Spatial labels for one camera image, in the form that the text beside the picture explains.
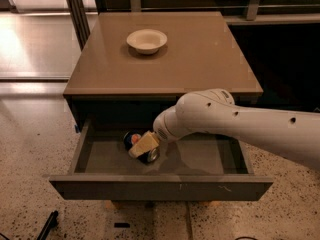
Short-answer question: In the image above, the open grey top drawer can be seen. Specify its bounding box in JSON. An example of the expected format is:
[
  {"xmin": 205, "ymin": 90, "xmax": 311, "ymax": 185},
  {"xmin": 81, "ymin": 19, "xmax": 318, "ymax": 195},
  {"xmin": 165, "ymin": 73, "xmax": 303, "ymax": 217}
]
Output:
[{"xmin": 49, "ymin": 121, "xmax": 273, "ymax": 201}]

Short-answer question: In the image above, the white ceramic bowl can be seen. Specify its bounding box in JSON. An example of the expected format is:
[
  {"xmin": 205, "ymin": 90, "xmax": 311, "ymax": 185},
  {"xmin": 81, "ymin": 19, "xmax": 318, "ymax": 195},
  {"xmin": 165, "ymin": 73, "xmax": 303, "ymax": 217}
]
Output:
[{"xmin": 126, "ymin": 29, "xmax": 167, "ymax": 55}]

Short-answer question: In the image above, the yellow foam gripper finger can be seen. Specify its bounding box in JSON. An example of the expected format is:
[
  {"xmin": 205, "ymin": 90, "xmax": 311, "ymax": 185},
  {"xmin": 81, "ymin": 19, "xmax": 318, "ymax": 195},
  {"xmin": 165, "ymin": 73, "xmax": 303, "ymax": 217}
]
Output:
[{"xmin": 129, "ymin": 131, "xmax": 159, "ymax": 158}]

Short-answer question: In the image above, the blue pepsi can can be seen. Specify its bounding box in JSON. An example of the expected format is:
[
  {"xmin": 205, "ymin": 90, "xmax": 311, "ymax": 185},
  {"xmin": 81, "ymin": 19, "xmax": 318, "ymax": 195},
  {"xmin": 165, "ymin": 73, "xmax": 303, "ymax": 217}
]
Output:
[{"xmin": 123, "ymin": 131, "xmax": 160, "ymax": 164}]

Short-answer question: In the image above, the black stand leg on floor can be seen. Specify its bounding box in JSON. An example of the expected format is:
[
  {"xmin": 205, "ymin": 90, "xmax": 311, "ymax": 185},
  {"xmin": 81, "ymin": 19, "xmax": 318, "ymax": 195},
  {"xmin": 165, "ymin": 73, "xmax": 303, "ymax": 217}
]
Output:
[{"xmin": 37, "ymin": 211, "xmax": 59, "ymax": 240}]

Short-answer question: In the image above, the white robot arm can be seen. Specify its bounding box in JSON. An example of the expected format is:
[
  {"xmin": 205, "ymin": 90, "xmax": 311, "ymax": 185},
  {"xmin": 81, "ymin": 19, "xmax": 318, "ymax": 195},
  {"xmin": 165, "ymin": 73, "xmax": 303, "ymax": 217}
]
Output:
[{"xmin": 129, "ymin": 89, "xmax": 320, "ymax": 171}]

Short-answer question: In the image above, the grey cabinet with counter top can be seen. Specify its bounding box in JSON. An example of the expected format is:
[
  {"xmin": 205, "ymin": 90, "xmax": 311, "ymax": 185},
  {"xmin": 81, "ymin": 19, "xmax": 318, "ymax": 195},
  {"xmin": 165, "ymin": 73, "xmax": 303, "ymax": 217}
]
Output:
[{"xmin": 64, "ymin": 12, "xmax": 263, "ymax": 130}]

